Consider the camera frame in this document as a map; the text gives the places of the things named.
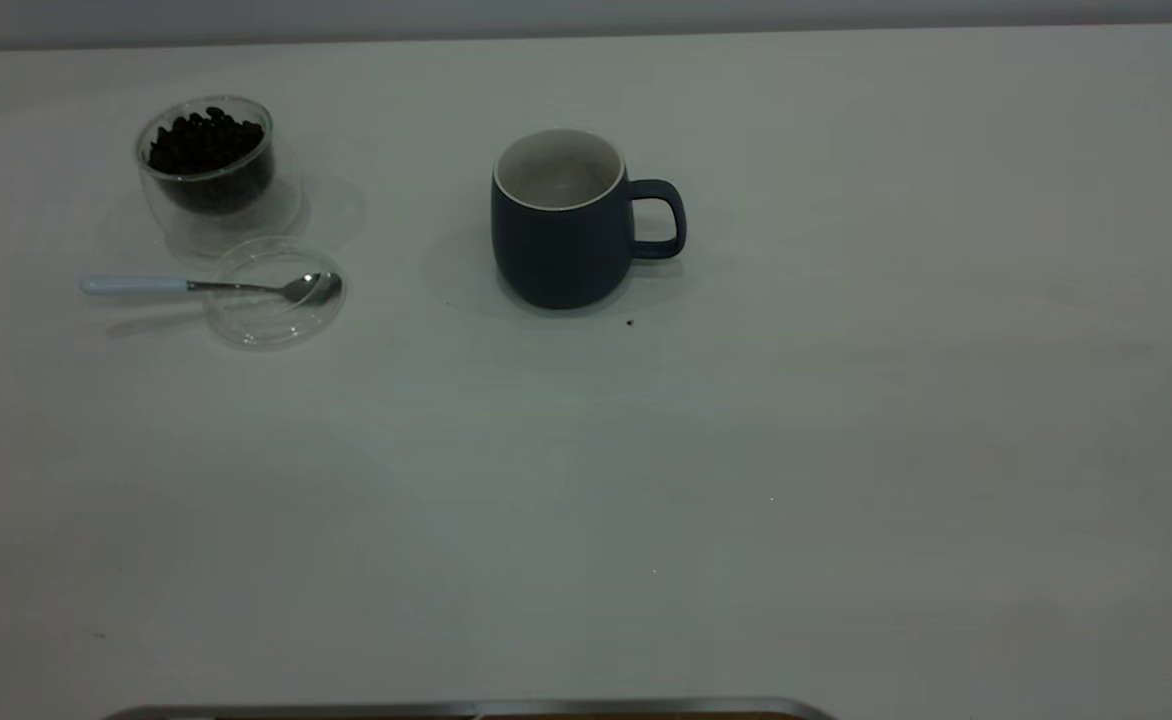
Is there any clear double-wall glass cup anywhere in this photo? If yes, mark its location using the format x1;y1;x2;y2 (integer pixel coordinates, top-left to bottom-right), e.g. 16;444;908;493
135;95;304;258

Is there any dark blue-grey ceramic mug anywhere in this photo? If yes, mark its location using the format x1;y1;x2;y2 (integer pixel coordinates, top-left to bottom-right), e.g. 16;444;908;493
490;127;688;311

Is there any metal spoon pale blue handle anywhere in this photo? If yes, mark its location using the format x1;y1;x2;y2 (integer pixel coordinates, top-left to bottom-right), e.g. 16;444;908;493
79;272;343;307

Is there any silver metal frame bar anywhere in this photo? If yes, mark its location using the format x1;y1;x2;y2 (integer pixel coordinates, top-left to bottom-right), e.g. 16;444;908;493
101;697;837;720

